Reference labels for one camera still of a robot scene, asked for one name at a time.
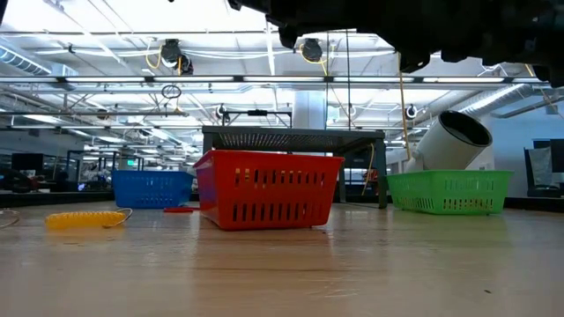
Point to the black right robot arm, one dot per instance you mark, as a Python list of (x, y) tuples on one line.
[(484, 26)]

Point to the black camera gantry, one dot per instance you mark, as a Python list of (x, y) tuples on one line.
[(257, 113)]

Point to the red plastic basket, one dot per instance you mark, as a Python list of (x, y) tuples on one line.
[(273, 189)]

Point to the black monitor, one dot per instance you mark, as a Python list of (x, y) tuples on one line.
[(26, 162)]

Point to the grey perforated metal riser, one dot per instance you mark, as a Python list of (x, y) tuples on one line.
[(286, 140)]

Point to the blue plastic basket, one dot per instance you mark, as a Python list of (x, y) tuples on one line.
[(150, 189)]

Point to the green plastic basket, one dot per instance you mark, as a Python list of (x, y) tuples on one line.
[(440, 189)]

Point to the thin dark red rubber band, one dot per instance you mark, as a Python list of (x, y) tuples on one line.
[(176, 210)]

